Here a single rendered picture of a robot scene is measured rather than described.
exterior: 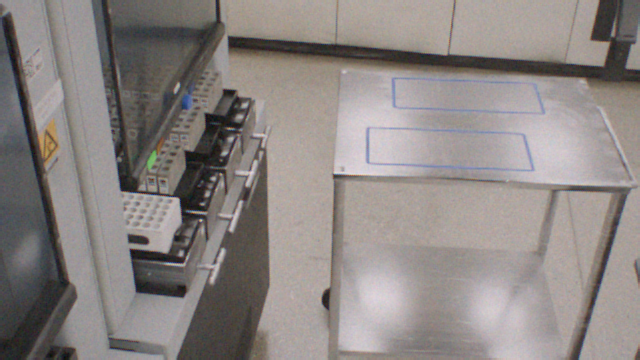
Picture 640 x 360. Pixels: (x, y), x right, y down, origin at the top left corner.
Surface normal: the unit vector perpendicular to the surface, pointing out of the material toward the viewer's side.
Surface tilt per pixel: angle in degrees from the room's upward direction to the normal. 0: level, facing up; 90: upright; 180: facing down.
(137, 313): 0
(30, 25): 90
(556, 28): 90
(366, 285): 0
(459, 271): 0
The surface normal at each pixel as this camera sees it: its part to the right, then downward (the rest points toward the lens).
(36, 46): 0.99, 0.11
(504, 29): -0.15, 0.58
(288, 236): 0.01, -0.81
